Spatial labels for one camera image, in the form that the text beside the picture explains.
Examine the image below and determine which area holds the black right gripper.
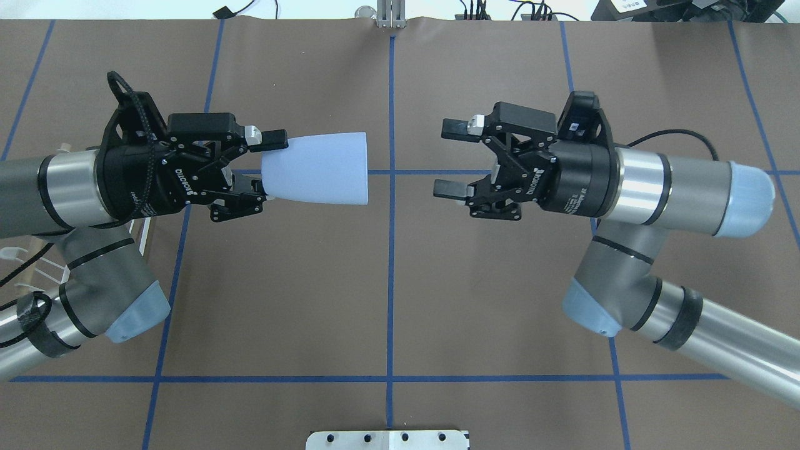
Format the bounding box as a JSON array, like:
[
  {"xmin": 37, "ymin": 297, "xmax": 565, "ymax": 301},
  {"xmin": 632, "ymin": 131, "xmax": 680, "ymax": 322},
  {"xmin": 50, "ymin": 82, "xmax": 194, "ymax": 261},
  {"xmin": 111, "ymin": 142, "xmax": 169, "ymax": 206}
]
[{"xmin": 432, "ymin": 102, "xmax": 619, "ymax": 221}]

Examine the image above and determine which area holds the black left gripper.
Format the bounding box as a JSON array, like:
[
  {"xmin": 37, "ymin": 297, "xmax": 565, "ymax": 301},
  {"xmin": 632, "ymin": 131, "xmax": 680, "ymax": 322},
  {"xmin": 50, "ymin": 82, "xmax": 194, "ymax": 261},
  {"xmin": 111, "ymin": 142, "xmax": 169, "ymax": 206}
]
[{"xmin": 97, "ymin": 112, "xmax": 289, "ymax": 222}]

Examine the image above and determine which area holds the light blue plastic cup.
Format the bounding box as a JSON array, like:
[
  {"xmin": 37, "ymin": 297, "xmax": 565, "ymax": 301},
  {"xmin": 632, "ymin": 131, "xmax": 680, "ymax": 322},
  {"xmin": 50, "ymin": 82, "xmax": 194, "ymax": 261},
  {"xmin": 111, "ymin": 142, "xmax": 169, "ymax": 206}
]
[{"xmin": 261, "ymin": 132, "xmax": 369, "ymax": 205}]

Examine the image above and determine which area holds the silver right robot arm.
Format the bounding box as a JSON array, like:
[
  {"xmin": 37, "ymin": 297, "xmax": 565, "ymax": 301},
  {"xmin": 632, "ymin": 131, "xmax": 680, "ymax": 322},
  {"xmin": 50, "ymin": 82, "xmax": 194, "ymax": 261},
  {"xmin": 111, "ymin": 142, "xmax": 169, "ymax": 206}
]
[{"xmin": 432, "ymin": 91, "xmax": 798, "ymax": 409}]

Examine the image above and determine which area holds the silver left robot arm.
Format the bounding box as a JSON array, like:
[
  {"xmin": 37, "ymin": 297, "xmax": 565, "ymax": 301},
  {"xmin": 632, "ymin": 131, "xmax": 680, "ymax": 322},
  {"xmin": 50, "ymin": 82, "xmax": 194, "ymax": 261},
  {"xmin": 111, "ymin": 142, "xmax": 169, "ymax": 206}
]
[{"xmin": 2, "ymin": 112, "xmax": 288, "ymax": 381}]

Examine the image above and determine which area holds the orange black usb hub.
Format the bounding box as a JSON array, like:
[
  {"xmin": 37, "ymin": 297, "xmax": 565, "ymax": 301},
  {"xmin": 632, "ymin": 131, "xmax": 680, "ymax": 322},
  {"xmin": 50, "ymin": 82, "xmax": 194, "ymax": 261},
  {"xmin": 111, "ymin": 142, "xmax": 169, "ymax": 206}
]
[{"xmin": 519, "ymin": 2, "xmax": 553, "ymax": 22}]

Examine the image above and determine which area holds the small black phone device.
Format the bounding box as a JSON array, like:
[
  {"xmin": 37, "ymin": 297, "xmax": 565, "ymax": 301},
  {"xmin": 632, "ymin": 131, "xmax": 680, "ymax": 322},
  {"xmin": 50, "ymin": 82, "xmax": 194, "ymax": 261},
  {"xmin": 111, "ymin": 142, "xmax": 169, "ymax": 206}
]
[{"xmin": 212, "ymin": 6, "xmax": 236, "ymax": 20}]

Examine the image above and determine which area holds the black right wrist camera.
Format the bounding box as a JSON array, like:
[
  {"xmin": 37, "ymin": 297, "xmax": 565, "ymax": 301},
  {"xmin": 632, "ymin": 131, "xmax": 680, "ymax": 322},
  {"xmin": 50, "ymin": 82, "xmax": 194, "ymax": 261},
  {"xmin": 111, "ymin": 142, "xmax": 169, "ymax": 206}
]
[{"xmin": 557, "ymin": 91, "xmax": 614, "ymax": 149}]

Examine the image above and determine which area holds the aluminium frame post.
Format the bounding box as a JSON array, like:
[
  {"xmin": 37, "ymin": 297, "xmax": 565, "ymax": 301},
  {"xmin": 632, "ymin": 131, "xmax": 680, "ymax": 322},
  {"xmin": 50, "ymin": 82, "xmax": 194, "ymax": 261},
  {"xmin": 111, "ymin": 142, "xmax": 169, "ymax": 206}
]
[{"xmin": 375, "ymin": 0, "xmax": 408, "ymax": 29}]

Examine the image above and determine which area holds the white pedestal column base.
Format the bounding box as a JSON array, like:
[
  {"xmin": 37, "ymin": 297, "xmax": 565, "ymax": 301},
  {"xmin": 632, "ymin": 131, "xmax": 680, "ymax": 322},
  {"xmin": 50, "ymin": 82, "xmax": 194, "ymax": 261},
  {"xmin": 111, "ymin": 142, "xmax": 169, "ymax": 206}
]
[{"xmin": 305, "ymin": 429, "xmax": 471, "ymax": 449}]

